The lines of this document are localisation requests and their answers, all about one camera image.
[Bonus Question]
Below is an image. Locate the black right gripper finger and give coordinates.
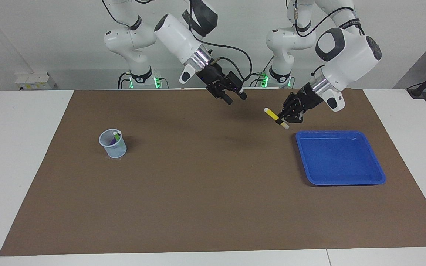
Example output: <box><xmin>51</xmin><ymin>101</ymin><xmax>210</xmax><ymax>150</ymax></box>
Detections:
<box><xmin>213</xmin><ymin>89</ymin><xmax>233</xmax><ymax>105</ymax></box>
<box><xmin>231</xmin><ymin>78</ymin><xmax>248</xmax><ymax>101</ymax></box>

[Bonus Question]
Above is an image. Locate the yellow pen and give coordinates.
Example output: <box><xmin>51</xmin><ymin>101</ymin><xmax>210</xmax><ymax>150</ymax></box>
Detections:
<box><xmin>264</xmin><ymin>108</ymin><xmax>290</xmax><ymax>130</ymax></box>

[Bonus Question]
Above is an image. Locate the blue plastic tray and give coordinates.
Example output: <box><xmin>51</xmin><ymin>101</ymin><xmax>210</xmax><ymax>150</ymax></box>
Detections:
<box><xmin>295</xmin><ymin>130</ymin><xmax>386</xmax><ymax>186</ymax></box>

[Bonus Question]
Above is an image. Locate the brown table mat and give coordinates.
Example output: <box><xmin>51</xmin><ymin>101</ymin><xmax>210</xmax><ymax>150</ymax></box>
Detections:
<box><xmin>0</xmin><ymin>88</ymin><xmax>426</xmax><ymax>256</ymax></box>

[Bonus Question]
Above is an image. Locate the light blue mesh pen cup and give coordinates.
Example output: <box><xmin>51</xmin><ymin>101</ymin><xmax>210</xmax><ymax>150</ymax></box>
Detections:
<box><xmin>99</xmin><ymin>129</ymin><xmax>127</xmax><ymax>159</ymax></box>

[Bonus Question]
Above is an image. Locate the white power box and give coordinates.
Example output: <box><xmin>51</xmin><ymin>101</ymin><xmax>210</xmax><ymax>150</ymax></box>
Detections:
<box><xmin>15</xmin><ymin>72</ymin><xmax>57</xmax><ymax>91</ymax></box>

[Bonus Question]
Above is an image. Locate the black base cable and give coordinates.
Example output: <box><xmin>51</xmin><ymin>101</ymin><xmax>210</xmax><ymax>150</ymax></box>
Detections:
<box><xmin>118</xmin><ymin>72</ymin><xmax>134</xmax><ymax>89</ymax></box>
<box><xmin>240</xmin><ymin>72</ymin><xmax>263</xmax><ymax>88</ymax></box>

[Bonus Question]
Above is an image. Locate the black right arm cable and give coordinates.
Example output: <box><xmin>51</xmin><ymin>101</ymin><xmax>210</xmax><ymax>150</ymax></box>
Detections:
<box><xmin>189</xmin><ymin>0</ymin><xmax>253</xmax><ymax>80</ymax></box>

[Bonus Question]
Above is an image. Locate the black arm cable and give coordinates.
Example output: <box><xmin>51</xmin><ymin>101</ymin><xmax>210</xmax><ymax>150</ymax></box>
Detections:
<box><xmin>286</xmin><ymin>0</ymin><xmax>358</xmax><ymax>37</ymax></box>
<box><xmin>189</xmin><ymin>0</ymin><xmax>253</xmax><ymax>80</ymax></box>

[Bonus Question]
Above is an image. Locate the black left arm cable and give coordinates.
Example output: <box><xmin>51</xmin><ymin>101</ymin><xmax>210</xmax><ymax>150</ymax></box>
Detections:
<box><xmin>286</xmin><ymin>0</ymin><xmax>358</xmax><ymax>37</ymax></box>

